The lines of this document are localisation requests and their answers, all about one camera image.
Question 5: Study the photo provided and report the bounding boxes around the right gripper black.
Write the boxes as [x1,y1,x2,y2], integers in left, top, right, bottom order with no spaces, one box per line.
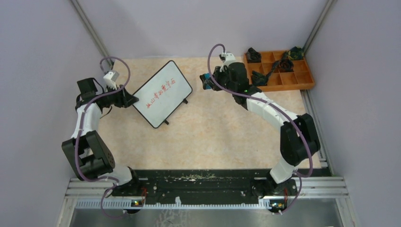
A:
[206,66,236,93]

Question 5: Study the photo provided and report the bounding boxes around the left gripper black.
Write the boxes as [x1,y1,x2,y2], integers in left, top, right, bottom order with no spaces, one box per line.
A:
[97,82,139,108]

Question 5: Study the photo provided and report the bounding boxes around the blue black whiteboard eraser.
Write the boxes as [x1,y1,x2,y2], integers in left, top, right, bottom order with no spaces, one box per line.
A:
[200,73,212,91]

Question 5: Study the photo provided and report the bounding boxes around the white whiteboard black frame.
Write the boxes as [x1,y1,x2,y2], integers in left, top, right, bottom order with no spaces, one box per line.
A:
[133,60,193,129]

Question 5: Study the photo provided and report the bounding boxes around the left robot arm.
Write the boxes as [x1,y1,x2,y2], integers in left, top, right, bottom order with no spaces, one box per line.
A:
[61,77,142,196]

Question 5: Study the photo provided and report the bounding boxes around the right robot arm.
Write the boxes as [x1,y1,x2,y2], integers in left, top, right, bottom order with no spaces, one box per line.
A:
[200,62,321,197]

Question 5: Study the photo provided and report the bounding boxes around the dark crumpled cloth top left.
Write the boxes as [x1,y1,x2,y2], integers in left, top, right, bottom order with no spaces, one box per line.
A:
[245,47,262,63]

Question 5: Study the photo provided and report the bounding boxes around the dark cloth strip lower left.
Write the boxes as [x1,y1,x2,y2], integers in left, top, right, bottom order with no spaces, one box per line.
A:
[251,61,279,86]

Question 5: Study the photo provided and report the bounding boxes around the dark rolled cloth centre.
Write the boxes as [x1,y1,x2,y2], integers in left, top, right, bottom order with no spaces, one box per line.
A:
[279,59,294,72]

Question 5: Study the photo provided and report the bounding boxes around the dark cloth top right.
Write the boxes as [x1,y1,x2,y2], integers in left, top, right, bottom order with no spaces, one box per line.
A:
[288,46,304,61]

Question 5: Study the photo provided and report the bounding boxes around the orange compartment tray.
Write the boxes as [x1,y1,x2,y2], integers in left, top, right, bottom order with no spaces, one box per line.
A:
[243,51,315,92]

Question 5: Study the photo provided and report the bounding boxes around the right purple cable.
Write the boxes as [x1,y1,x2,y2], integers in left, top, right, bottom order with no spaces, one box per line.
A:
[207,43,314,215]

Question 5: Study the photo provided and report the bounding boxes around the purple cable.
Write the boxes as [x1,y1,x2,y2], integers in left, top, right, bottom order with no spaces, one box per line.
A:
[207,43,314,215]
[75,56,131,219]

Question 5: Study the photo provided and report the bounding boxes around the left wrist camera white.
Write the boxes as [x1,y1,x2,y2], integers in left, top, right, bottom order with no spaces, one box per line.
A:
[103,70,119,90]

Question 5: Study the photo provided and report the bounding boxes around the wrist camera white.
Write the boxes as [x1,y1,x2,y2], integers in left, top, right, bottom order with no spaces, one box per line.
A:
[219,52,236,67]
[103,70,119,90]

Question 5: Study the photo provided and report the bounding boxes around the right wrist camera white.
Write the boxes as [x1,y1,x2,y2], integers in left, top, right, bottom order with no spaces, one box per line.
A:
[219,52,236,67]

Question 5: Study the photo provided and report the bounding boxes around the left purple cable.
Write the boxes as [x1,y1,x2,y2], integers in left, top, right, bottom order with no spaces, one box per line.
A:
[75,56,131,219]

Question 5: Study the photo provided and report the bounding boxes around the aluminium frame post left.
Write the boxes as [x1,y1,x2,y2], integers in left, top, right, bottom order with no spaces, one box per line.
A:
[69,0,110,57]

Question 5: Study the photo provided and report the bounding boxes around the aluminium frame post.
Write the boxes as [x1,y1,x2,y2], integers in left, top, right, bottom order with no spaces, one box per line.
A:
[303,0,338,55]
[69,0,110,57]

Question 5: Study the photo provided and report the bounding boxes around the white cable duct strip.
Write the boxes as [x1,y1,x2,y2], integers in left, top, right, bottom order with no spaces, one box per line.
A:
[75,197,277,210]

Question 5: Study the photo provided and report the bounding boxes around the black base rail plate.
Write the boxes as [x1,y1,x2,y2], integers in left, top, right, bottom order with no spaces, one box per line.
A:
[111,167,333,208]

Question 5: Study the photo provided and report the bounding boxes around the aluminium frame post right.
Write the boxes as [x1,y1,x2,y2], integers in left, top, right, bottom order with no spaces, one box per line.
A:
[303,0,338,55]

